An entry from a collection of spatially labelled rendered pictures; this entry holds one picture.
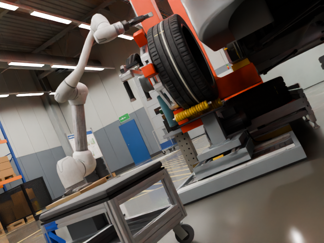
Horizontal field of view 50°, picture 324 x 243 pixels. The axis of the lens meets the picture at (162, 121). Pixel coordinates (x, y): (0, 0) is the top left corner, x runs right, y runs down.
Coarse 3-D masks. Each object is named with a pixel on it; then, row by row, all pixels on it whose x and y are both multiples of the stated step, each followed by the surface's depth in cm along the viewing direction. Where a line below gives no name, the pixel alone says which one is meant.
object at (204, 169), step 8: (248, 144) 226; (224, 152) 252; (232, 152) 209; (240, 152) 208; (248, 152) 208; (208, 160) 226; (216, 160) 213; (224, 160) 211; (232, 160) 210; (240, 160) 208; (200, 168) 216; (208, 168) 215; (216, 168) 213; (224, 168) 212; (200, 176) 217
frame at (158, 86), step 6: (144, 48) 238; (144, 54) 227; (150, 54) 228; (144, 60) 226; (150, 60) 224; (150, 78) 225; (156, 84) 225; (162, 84) 224; (156, 90) 226; (168, 90) 231; (162, 96) 230; (168, 96) 231; (168, 102) 234; (174, 102) 235; (174, 108) 239
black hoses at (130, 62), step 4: (132, 56) 238; (136, 56) 242; (128, 60) 238; (132, 60) 236; (136, 60) 245; (140, 60) 244; (128, 64) 236; (132, 64) 234; (136, 64) 236; (140, 64) 246; (128, 68) 237
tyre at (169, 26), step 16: (176, 16) 228; (160, 32) 222; (176, 32) 215; (160, 48) 217; (176, 48) 213; (160, 64) 216; (176, 64) 214; (192, 64) 212; (208, 64) 269; (176, 80) 217; (192, 80) 216; (176, 96) 223; (192, 96) 225; (208, 96) 228
